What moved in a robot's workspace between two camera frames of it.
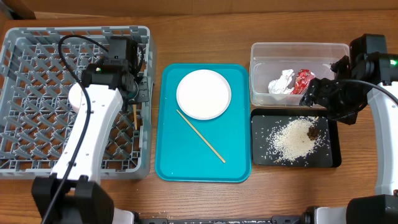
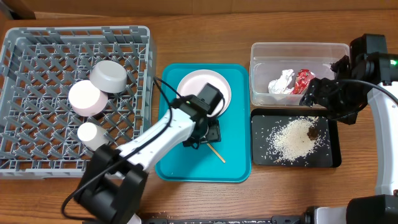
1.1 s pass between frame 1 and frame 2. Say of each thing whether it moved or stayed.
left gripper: moved
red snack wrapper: stayed
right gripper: stayed
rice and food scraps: stayed
